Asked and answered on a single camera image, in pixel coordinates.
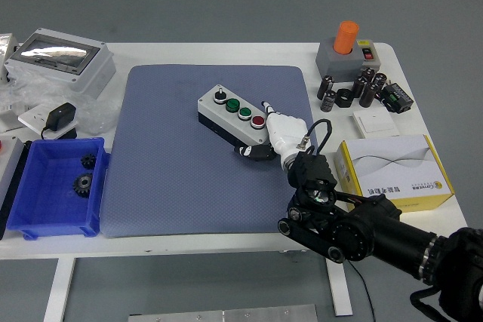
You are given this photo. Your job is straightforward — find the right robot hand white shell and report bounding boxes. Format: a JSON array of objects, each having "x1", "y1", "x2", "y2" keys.
[{"x1": 233, "y1": 100, "x2": 309, "y2": 167}]

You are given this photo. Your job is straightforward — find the grey four-button control box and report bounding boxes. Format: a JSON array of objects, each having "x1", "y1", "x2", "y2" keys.
[{"x1": 197, "y1": 84, "x2": 272, "y2": 146}]

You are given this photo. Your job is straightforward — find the grey box with red button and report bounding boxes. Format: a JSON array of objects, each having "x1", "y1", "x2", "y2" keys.
[{"x1": 0, "y1": 135, "x2": 26, "y2": 206}]

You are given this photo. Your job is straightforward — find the grey base block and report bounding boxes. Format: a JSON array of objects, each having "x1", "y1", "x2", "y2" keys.
[{"x1": 315, "y1": 37, "x2": 373, "y2": 84}]

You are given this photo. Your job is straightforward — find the orange cylinder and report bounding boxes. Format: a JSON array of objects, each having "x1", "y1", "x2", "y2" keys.
[{"x1": 333, "y1": 20, "x2": 360, "y2": 56}]

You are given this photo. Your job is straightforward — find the yellow and white cardboard box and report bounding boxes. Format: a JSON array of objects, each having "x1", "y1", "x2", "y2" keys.
[{"x1": 334, "y1": 133, "x2": 456, "y2": 213}]

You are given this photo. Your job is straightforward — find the black module green terminal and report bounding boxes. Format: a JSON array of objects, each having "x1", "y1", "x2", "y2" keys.
[{"x1": 380, "y1": 82, "x2": 414, "y2": 114}]

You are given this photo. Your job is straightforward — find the grey-blue table mat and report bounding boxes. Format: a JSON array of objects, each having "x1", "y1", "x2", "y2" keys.
[{"x1": 100, "y1": 64, "x2": 325, "y2": 239}]

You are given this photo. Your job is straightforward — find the white table leg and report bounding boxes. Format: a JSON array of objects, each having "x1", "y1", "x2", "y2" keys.
[
  {"x1": 43, "y1": 257, "x2": 76, "y2": 322},
  {"x1": 326, "y1": 257, "x2": 354, "y2": 317}
]

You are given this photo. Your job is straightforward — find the silver metal plate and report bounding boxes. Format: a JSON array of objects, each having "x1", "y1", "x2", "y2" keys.
[{"x1": 128, "y1": 303, "x2": 318, "y2": 322}]

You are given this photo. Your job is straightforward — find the clear plastic bag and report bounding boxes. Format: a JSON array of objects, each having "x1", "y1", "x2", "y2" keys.
[{"x1": 0, "y1": 69, "x2": 118, "y2": 136}]

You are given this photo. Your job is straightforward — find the large black bevel gear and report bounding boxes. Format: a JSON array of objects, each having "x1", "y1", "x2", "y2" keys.
[{"x1": 72, "y1": 172, "x2": 94, "y2": 199}]

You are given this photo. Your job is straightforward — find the black power adapter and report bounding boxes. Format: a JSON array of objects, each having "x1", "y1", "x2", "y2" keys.
[{"x1": 40, "y1": 102, "x2": 78, "y2": 140}]

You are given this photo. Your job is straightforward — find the blue plastic bin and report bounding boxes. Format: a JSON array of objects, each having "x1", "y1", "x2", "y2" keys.
[{"x1": 6, "y1": 136, "x2": 111, "y2": 241}]

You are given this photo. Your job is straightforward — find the white socket plate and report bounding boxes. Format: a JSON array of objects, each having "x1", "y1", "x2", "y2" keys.
[{"x1": 17, "y1": 105, "x2": 80, "y2": 140}]

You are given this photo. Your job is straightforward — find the black hexagonal ring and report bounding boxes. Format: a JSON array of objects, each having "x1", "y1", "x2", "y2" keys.
[{"x1": 334, "y1": 88, "x2": 355, "y2": 109}]

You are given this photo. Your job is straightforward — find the white wall switch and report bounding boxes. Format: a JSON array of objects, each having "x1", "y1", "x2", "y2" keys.
[{"x1": 352, "y1": 109, "x2": 401, "y2": 139}]

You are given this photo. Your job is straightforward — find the grey switch box yellow label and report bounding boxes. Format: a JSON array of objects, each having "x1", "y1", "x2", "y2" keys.
[{"x1": 356, "y1": 38, "x2": 382, "y2": 71}]

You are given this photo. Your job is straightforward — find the thin black cable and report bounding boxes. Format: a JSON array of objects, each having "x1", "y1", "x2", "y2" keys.
[{"x1": 345, "y1": 259, "x2": 377, "y2": 322}]

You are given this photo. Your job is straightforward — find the grey enclosure with clear window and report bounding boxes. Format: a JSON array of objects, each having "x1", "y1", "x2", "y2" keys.
[{"x1": 3, "y1": 27, "x2": 117, "y2": 100}]

